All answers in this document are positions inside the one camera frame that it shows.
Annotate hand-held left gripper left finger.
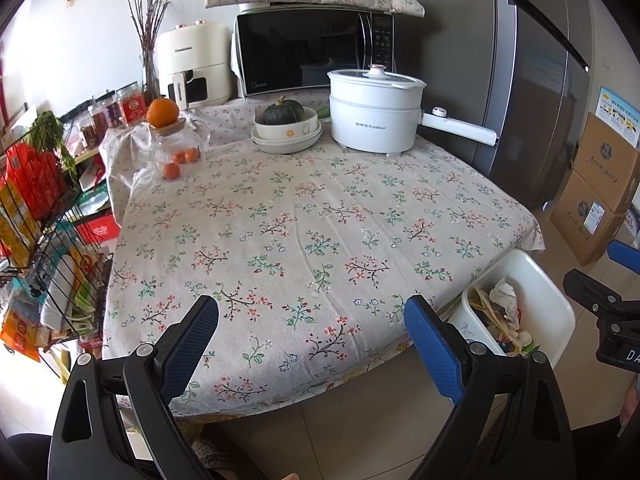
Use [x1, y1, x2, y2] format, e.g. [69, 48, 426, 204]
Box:
[47, 295, 220, 480]

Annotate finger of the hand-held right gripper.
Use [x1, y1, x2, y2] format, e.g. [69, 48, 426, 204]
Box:
[562, 269, 622, 322]
[607, 240, 640, 277]

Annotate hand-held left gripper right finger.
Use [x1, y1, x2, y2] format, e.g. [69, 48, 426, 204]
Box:
[403, 295, 576, 480]

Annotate white plastic bin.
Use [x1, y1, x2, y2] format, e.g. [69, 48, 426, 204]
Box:
[440, 250, 576, 361]

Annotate grey white wrapper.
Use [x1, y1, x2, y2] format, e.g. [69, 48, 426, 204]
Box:
[489, 277, 523, 321]

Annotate red gift box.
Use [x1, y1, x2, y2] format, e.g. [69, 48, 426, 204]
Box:
[75, 212, 122, 248]

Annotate grey refrigerator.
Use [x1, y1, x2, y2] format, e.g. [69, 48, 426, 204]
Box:
[390, 0, 593, 211]

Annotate orange packet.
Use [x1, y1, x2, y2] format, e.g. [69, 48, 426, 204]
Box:
[0, 305, 41, 363]

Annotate glass jar with wooden lid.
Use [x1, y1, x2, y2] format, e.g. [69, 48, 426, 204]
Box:
[148, 117, 213, 179]

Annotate yellow packet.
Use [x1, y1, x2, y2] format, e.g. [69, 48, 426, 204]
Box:
[0, 180, 41, 266]

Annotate white stacked bowls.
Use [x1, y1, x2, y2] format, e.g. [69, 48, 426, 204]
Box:
[251, 122, 323, 155]

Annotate red plastic bag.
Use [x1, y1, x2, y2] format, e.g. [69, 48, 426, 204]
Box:
[2, 142, 71, 221]

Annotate large orange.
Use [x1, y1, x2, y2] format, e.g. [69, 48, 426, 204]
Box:
[146, 96, 180, 129]

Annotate white electric cooking pot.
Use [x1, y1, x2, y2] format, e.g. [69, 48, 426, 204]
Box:
[327, 64, 498, 156]

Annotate glass jar of dried food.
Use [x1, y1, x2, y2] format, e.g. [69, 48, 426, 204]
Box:
[92, 92, 123, 131]
[75, 105, 103, 148]

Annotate red-label glass jar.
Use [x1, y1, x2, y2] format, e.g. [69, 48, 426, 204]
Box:
[116, 82, 148, 127]

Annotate dark green pumpkin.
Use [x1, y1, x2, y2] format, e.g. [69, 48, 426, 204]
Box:
[262, 95, 305, 126]

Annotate leafy green vegetable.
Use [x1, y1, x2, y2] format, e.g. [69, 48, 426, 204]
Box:
[27, 110, 81, 188]

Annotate glass vase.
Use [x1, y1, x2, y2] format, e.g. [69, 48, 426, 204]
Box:
[141, 45, 162, 103]

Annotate white air fryer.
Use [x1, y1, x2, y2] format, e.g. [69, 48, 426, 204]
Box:
[154, 20, 233, 109]

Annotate black microwave oven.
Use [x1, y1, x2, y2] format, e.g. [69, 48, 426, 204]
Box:
[232, 7, 396, 100]

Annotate dry branches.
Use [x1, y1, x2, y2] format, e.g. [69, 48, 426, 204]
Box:
[124, 0, 183, 51]

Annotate blue wall leaflet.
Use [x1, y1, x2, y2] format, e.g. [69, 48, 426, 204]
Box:
[596, 86, 640, 148]

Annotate black wire rack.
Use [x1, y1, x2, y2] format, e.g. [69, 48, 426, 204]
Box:
[0, 125, 116, 376]

